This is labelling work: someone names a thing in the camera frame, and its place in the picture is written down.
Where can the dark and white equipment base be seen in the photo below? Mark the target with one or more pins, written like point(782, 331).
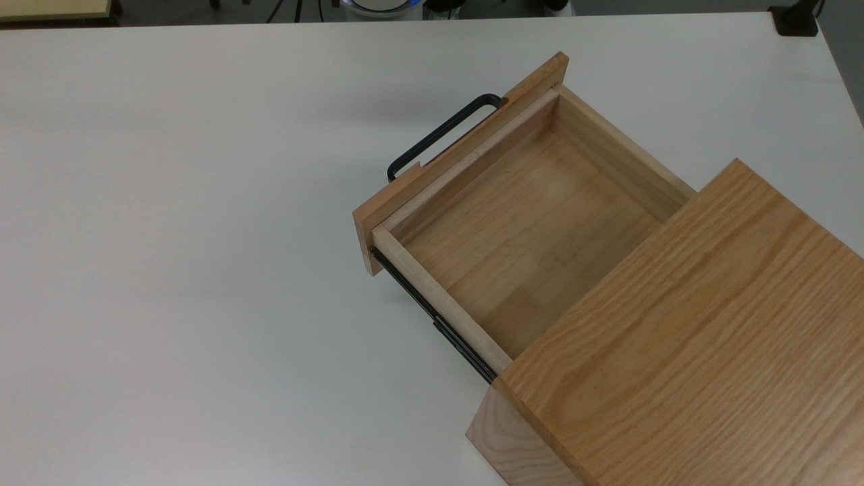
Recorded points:
point(499, 7)

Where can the beige board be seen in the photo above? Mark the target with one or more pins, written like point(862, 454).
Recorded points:
point(54, 8)

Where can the light wooden cabinet box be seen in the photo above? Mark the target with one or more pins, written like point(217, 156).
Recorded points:
point(682, 351)

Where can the black tripod legs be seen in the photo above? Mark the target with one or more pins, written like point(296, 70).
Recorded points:
point(295, 9)

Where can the black metal drawer slide rail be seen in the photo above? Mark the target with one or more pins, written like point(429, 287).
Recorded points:
point(439, 320)

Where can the black table clamp block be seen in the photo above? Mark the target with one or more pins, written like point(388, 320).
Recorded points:
point(796, 20)

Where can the wooden drawer with notched front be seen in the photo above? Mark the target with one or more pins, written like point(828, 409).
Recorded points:
point(533, 229)

